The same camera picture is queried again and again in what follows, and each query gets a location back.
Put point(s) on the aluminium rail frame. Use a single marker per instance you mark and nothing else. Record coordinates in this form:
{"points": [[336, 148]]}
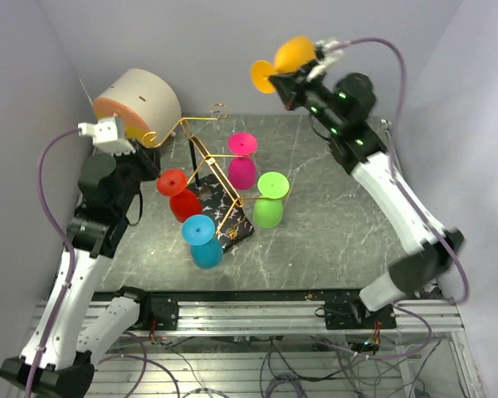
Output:
{"points": [[255, 344]]}

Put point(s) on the gold wire wine glass rack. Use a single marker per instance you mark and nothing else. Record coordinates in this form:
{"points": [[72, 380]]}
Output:
{"points": [[225, 206]]}

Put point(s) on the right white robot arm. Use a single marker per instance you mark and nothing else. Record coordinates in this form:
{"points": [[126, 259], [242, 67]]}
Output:
{"points": [[344, 111]]}

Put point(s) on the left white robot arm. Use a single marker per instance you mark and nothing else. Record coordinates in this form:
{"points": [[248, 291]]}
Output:
{"points": [[60, 358]]}

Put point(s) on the orange plastic wine glass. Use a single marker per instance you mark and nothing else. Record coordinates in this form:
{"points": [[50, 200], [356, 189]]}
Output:
{"points": [[289, 57]]}

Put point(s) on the magenta plastic wine glass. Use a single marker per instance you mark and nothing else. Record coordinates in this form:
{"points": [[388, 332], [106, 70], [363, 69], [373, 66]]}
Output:
{"points": [[242, 169]]}

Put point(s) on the green plastic wine glass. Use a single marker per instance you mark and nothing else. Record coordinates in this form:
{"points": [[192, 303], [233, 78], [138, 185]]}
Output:
{"points": [[268, 209]]}

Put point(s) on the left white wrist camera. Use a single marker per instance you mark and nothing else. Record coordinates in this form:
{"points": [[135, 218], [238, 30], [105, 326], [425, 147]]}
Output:
{"points": [[108, 135]]}

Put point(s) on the red plastic wine glass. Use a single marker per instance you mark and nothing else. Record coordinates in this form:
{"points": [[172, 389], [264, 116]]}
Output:
{"points": [[183, 203]]}

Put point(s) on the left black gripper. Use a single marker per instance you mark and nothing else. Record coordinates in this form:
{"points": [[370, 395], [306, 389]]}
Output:
{"points": [[148, 157]]}

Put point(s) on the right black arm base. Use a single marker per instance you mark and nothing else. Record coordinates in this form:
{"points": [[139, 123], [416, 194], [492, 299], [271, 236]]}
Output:
{"points": [[352, 315]]}

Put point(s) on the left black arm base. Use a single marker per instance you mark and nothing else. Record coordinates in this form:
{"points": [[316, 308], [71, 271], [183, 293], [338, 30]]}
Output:
{"points": [[156, 311]]}

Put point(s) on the blue plastic wine glass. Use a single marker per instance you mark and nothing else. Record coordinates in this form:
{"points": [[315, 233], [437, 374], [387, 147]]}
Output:
{"points": [[199, 232]]}

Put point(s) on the round beige drawer cabinet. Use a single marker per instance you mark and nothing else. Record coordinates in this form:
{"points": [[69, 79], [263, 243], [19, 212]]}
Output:
{"points": [[143, 100]]}

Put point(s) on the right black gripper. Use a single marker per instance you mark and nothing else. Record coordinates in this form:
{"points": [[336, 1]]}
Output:
{"points": [[289, 85]]}

